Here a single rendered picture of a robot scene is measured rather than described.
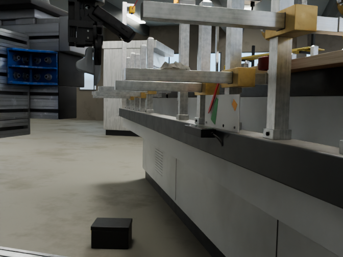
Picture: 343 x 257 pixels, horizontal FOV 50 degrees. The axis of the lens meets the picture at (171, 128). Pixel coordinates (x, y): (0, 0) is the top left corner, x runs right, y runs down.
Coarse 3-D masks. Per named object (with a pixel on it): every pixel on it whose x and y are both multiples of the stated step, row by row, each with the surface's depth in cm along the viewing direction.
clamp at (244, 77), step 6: (234, 72) 97; (240, 72) 95; (246, 72) 95; (252, 72) 96; (234, 78) 97; (240, 78) 95; (246, 78) 96; (252, 78) 96; (222, 84) 105; (228, 84) 101; (234, 84) 97; (240, 84) 95; (246, 84) 96; (252, 84) 96
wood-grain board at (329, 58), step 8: (312, 56) 91; (320, 56) 89; (328, 56) 86; (336, 56) 83; (296, 64) 98; (304, 64) 95; (312, 64) 91; (320, 64) 89; (328, 64) 86; (336, 64) 86; (256, 72) 120
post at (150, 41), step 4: (148, 40) 221; (152, 40) 221; (148, 44) 221; (152, 44) 221; (148, 48) 221; (152, 48) 222; (148, 52) 221; (152, 52) 222; (148, 56) 221; (152, 56) 222; (148, 60) 222; (152, 60) 222; (148, 64) 222; (152, 64) 222; (152, 68) 223; (148, 96) 223; (152, 96) 224; (148, 100) 224; (152, 100) 224; (148, 104) 224; (152, 104) 224; (148, 108) 224; (152, 108) 225
